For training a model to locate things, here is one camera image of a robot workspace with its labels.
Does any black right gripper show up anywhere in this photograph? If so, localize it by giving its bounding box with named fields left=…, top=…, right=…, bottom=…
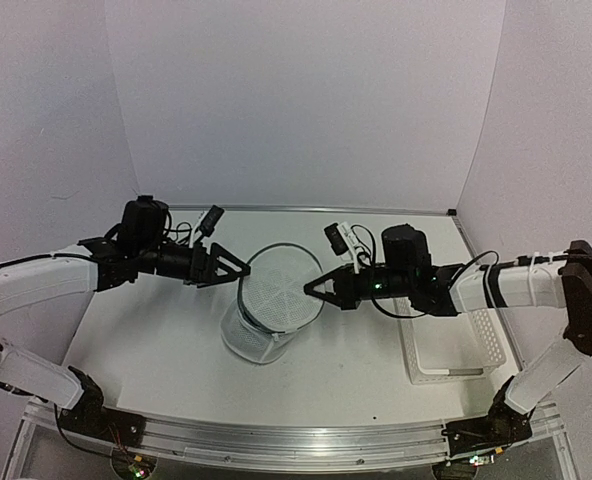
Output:
left=305, top=264, right=414, bottom=312

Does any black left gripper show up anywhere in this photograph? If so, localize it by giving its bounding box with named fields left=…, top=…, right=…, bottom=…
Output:
left=136, top=239, right=250, bottom=287

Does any white mesh laundry bag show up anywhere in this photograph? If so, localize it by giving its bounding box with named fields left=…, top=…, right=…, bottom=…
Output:
left=220, top=242, right=324, bottom=365

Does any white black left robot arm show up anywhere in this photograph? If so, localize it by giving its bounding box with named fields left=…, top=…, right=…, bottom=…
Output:
left=0, top=195, right=251, bottom=437

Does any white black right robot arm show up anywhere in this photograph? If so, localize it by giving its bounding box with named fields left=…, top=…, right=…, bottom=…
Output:
left=304, top=224, right=592, bottom=443

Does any white perforated plastic basket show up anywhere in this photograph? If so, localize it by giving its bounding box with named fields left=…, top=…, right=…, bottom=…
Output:
left=394, top=298, right=507, bottom=385

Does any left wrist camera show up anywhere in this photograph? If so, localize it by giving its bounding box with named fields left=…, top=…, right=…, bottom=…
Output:
left=190, top=205, right=225, bottom=245

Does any aluminium table edge rail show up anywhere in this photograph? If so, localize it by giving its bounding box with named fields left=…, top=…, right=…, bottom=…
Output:
left=168, top=203, right=457, bottom=217

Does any aluminium front base frame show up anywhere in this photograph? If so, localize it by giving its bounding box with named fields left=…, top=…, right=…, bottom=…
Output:
left=4, top=400, right=579, bottom=479

